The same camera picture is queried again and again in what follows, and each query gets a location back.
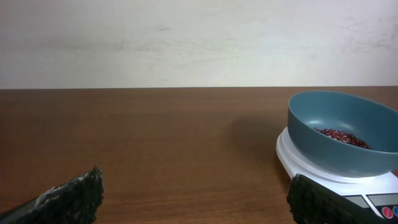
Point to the red beans in bowl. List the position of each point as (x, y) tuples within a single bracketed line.
[(343, 137)]

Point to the white digital kitchen scale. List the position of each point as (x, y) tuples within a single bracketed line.
[(377, 194)]

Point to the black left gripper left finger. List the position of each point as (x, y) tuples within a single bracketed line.
[(73, 202)]

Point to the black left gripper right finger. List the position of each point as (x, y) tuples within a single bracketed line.
[(312, 203)]

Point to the teal bowl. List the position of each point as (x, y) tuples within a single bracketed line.
[(375, 124)]

